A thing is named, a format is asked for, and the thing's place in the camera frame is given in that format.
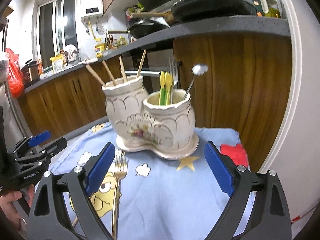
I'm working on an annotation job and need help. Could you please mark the wooden chopstick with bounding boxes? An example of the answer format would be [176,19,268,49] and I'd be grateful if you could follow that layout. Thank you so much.
[136,49,146,78]
[102,60,117,86]
[86,64,105,87]
[119,56,127,83]

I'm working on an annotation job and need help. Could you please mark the yellow green plastic utensil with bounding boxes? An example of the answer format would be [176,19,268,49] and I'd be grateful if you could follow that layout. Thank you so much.
[165,72,173,106]

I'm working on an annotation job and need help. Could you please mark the silver spoon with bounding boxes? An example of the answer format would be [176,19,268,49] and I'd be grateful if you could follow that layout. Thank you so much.
[183,63,209,100]

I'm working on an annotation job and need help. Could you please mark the silver fork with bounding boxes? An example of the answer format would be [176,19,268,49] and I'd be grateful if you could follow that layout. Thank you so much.
[168,57,179,104]

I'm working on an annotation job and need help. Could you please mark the kitchen window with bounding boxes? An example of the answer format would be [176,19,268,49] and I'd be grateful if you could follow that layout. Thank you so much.
[33,0,79,68]

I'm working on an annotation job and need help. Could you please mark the wooden kitchen cabinets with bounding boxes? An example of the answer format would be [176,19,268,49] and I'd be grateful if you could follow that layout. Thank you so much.
[17,33,292,171]

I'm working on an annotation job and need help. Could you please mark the grey kitchen countertop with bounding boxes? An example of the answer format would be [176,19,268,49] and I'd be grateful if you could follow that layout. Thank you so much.
[24,16,291,93]

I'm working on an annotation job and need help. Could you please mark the person's left hand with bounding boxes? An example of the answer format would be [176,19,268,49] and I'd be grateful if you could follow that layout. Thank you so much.
[1,191,24,232]

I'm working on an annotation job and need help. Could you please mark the red plastic bag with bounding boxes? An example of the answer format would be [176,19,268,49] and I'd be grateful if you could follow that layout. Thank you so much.
[5,48,24,98]

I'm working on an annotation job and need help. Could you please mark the gold fork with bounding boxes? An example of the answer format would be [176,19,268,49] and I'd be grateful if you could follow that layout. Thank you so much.
[112,149,127,239]

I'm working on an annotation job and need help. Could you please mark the white ceramic utensil holder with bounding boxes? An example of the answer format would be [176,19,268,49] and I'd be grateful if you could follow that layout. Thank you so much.
[101,75,199,160]

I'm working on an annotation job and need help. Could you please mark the wooden chopstick in holder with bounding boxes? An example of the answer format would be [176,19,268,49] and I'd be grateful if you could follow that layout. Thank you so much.
[136,49,146,78]

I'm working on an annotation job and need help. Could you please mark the white water heater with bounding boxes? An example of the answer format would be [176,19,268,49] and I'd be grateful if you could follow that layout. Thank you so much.
[80,0,104,19]

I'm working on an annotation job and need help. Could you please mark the stainless steel oven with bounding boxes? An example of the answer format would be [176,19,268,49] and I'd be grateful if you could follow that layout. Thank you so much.
[122,48,182,94]

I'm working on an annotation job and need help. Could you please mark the black wok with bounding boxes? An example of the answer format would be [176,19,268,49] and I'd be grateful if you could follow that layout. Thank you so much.
[107,19,169,39]

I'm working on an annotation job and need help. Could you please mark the oil bottle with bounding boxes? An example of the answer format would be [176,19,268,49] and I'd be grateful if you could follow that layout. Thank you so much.
[260,0,281,18]

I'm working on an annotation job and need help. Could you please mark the black frying pan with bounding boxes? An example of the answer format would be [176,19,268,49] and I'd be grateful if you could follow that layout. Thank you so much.
[131,0,257,25]

